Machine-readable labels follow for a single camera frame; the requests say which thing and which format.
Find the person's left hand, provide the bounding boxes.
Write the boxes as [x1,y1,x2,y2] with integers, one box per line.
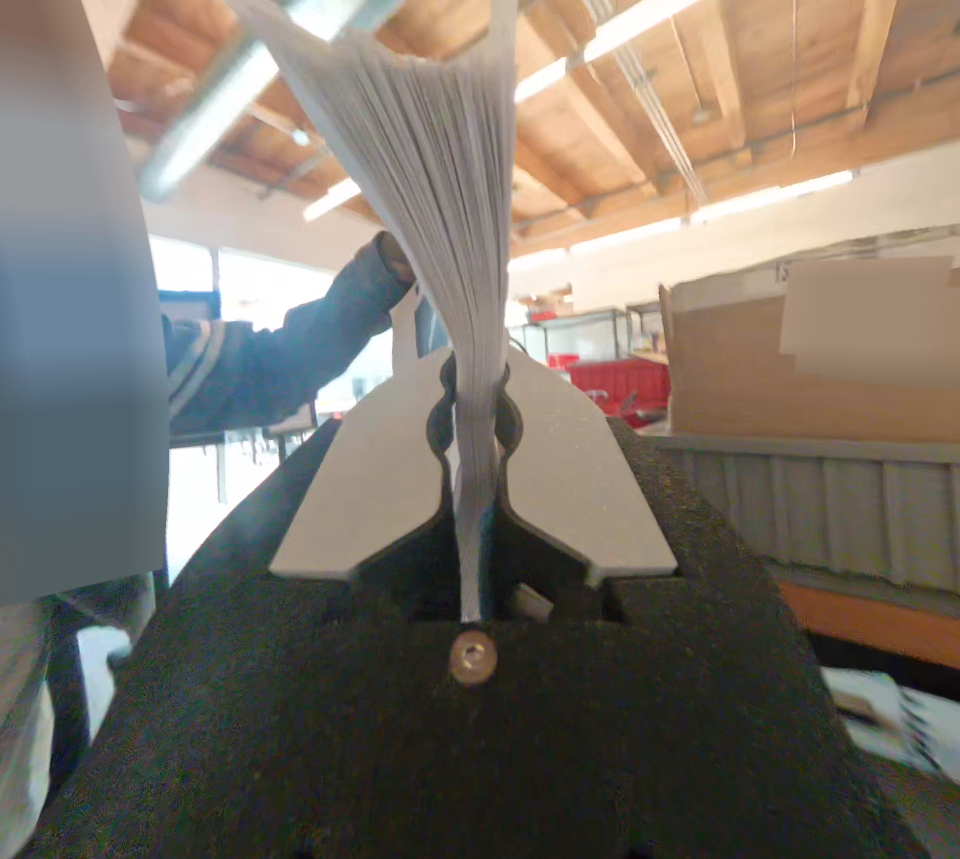
[373,231,418,289]

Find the ceiling conduit lines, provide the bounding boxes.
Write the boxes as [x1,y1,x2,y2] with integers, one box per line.
[525,0,710,208]

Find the white paperback book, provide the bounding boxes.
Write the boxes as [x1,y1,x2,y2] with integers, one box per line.
[153,0,524,624]

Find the galvanised metal ceiling duct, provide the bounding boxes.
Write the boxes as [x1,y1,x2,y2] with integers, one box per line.
[138,0,429,204]

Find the red storage bin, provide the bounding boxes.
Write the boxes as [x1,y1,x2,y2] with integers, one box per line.
[566,358,671,429]

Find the metal shelf rack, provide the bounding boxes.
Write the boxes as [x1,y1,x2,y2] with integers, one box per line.
[517,307,669,369]

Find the grey ribbed plastic crate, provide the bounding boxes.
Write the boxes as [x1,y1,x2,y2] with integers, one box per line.
[643,433,960,594]

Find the person's left forearm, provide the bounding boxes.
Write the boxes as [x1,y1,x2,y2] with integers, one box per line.
[161,240,395,436]

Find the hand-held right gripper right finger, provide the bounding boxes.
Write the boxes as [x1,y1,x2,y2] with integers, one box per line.
[499,347,680,590]

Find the short ceiling light strip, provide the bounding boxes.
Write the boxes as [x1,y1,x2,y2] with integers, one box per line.
[302,178,363,223]

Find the wood-edged table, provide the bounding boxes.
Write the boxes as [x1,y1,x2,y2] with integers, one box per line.
[776,577,960,673]

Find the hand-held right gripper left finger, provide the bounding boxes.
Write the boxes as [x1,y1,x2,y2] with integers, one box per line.
[268,347,459,583]

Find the brown cardboard box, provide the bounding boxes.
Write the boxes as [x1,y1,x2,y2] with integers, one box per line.
[658,257,960,444]

